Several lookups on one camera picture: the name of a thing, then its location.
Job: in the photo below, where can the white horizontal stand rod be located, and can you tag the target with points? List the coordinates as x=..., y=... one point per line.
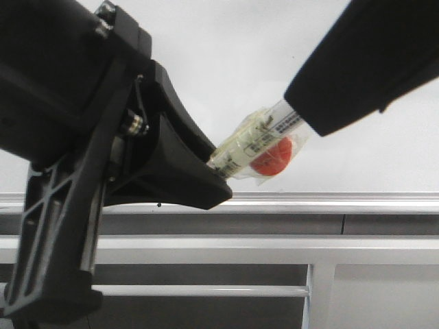
x=202, y=290

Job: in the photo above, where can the white black whiteboard marker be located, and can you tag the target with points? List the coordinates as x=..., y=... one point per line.
x=257, y=133

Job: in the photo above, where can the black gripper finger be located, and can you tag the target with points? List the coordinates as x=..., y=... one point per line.
x=169, y=163
x=376, y=52

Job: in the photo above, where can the white whiteboard with aluminium frame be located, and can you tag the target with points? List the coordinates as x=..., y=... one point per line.
x=227, y=58

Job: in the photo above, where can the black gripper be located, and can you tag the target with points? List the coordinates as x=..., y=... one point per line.
x=66, y=75

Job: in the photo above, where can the red round magnet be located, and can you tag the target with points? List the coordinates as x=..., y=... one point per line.
x=275, y=159

